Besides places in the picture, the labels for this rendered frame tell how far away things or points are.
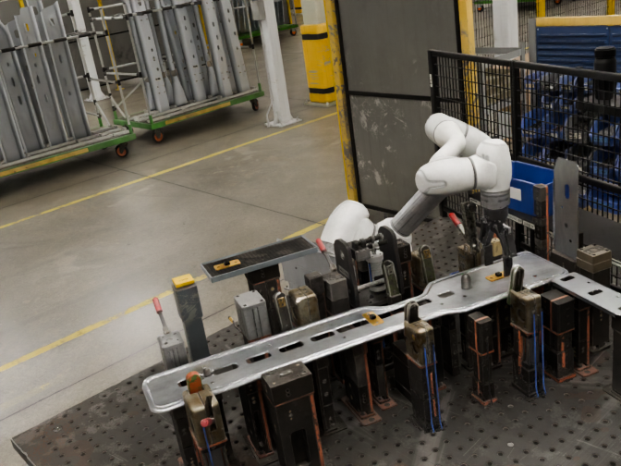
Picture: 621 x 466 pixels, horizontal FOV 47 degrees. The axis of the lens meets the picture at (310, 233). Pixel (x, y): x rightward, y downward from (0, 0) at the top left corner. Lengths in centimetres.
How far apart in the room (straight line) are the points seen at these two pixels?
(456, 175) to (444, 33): 256
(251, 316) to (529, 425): 88
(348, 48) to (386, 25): 43
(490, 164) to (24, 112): 741
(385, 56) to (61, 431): 339
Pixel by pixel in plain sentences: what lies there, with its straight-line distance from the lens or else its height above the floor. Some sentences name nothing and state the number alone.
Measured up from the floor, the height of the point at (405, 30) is 149.
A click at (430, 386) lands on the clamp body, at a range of 216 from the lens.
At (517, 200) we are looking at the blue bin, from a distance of 285.
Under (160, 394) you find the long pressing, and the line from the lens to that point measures 206.
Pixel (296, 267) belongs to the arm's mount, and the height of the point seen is 83.
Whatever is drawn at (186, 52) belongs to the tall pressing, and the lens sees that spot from 1024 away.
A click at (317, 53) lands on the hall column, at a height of 73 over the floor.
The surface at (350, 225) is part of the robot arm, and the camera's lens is 300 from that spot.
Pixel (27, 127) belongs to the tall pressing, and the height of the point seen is 59.
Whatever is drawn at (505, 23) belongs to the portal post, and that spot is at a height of 121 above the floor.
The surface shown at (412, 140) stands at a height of 75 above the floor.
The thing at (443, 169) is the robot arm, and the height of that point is 141.
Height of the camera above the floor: 208
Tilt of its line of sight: 22 degrees down
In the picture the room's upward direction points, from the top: 8 degrees counter-clockwise
